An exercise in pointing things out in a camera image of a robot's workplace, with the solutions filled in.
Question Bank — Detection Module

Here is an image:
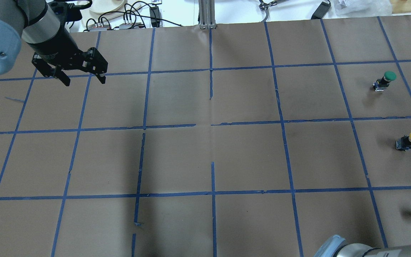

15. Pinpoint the aluminium frame post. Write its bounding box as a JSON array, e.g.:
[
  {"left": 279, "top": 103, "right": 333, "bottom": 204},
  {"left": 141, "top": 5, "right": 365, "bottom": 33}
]
[{"left": 198, "top": 0, "right": 217, "bottom": 30}]

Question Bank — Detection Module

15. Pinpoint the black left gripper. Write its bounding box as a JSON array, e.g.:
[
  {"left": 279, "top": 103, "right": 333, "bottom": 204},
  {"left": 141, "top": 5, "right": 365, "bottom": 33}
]
[{"left": 28, "top": 27, "right": 109, "bottom": 87}]

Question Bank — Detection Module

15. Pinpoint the green push button switch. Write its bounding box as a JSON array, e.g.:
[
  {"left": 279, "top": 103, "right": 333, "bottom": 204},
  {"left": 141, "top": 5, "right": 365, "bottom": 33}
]
[{"left": 372, "top": 71, "right": 397, "bottom": 92}]

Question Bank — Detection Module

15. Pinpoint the usb hub with cables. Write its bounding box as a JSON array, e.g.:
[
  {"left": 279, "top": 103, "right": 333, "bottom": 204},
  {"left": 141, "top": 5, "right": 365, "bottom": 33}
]
[{"left": 85, "top": 22, "right": 112, "bottom": 31}]

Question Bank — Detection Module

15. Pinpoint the yellow push button switch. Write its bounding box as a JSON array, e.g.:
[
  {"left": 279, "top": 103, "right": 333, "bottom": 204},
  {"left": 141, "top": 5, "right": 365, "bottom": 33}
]
[{"left": 395, "top": 133, "right": 411, "bottom": 151}]

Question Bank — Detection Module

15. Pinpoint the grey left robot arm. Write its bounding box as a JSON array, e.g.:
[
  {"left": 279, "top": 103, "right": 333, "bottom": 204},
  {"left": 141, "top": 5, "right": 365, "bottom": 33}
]
[{"left": 0, "top": 0, "right": 108, "bottom": 86}]

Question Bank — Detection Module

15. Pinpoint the black power adapter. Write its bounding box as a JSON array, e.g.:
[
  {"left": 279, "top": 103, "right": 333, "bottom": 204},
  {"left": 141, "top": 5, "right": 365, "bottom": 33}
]
[{"left": 149, "top": 5, "right": 161, "bottom": 27}]

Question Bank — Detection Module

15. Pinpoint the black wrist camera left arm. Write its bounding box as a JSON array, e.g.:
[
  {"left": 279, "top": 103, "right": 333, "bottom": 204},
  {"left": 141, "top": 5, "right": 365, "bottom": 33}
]
[{"left": 48, "top": 0, "right": 93, "bottom": 24}]

